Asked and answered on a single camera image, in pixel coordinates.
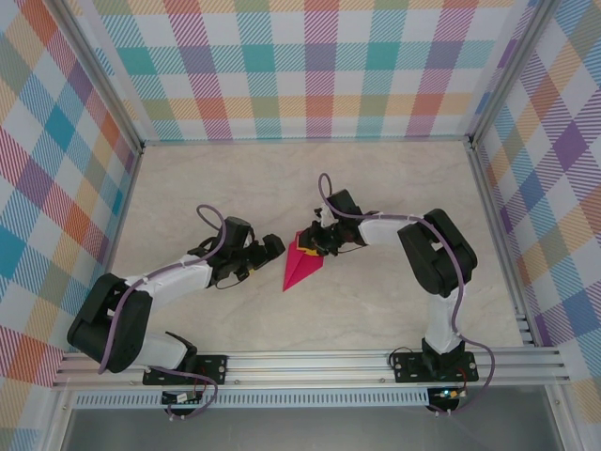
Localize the pink square paper sheet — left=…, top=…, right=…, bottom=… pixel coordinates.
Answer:
left=281, top=229, right=325, bottom=293

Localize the grey metal panel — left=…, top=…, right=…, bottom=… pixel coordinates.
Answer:
left=60, top=406, right=564, bottom=451

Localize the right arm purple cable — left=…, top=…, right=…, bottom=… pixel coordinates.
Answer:
left=317, top=172, right=497, bottom=417

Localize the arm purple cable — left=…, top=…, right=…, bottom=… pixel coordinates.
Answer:
left=317, top=172, right=497, bottom=417
left=97, top=203, right=236, bottom=422

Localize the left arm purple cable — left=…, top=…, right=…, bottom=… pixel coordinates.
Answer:
left=97, top=203, right=236, bottom=422

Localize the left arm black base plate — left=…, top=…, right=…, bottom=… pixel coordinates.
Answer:
left=143, top=354, right=229, bottom=387

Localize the long aluminium mounting rail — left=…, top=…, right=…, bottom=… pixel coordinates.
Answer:
left=51, top=347, right=572, bottom=389

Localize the slotted grey cable duct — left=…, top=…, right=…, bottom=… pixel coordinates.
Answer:
left=74, top=393, right=431, bottom=409

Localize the aluminium frame rail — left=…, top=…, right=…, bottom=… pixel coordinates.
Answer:
left=467, top=143, right=537, bottom=348

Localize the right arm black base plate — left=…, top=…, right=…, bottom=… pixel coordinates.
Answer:
left=392, top=351, right=480, bottom=384

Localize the aluminium frame post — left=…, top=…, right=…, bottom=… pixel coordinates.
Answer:
left=468, top=0, right=561, bottom=150
left=54, top=0, right=145, bottom=154

